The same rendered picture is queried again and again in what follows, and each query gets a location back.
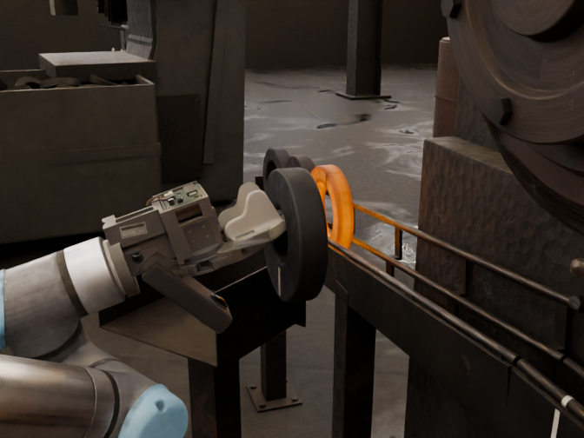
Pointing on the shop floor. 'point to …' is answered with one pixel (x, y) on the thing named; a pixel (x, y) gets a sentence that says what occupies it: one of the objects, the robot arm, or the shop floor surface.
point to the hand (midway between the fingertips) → (292, 219)
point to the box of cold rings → (74, 153)
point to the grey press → (180, 83)
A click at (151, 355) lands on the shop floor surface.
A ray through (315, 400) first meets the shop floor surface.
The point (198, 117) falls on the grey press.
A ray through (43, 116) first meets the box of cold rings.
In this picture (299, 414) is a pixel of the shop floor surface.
